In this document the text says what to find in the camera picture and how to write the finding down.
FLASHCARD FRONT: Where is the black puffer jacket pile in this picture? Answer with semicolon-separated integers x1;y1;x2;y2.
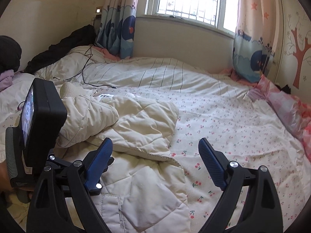
0;35;22;73

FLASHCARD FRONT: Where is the window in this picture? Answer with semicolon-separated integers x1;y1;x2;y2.
142;0;239;34

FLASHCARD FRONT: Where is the cream quilted puffer coat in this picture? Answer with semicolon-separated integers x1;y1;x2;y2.
55;82;190;232

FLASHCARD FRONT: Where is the wall power socket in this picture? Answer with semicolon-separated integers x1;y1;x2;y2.
92;6;103;24

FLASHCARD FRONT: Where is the black garment by wall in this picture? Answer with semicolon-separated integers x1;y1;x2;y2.
23;24;96;74

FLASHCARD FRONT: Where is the black charging cable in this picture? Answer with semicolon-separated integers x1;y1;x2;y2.
53;44;118;90

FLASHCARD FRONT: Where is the pink floral pillow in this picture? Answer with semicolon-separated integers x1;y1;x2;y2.
247;75;310;159

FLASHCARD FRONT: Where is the tree wall sticker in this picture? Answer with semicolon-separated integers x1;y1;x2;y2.
284;11;310;89

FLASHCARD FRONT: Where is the left blue cartoon curtain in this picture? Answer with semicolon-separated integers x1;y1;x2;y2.
95;0;138;59

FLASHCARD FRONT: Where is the striped white duvet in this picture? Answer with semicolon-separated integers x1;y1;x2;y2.
35;46;250;97

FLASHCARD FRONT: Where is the person's left hand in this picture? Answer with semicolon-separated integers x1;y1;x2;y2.
0;159;35;195

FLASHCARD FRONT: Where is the lilac hoodie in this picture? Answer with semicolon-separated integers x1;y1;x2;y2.
0;70;14;91

